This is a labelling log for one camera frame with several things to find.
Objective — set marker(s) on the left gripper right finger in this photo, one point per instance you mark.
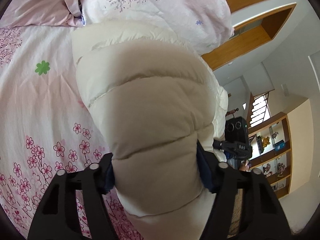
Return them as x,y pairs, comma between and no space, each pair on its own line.
245,206

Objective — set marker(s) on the cream quilted down jacket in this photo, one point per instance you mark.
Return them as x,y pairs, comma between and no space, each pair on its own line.
153,99

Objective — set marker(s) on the wooden display shelf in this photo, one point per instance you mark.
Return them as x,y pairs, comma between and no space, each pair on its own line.
272,152

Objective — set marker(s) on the wooden framed glass door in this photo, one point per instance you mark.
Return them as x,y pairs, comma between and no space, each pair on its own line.
250,34

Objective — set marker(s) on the pink floral right pillow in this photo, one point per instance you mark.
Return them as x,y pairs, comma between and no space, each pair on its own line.
205,24

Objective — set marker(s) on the pink floral bed sheet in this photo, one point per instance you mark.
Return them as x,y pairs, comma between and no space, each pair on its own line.
45,126

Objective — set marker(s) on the person's right hand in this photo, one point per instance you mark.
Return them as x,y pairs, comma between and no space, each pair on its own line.
244,166

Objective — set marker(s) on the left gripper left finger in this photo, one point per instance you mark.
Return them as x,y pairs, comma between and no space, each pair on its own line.
57,217

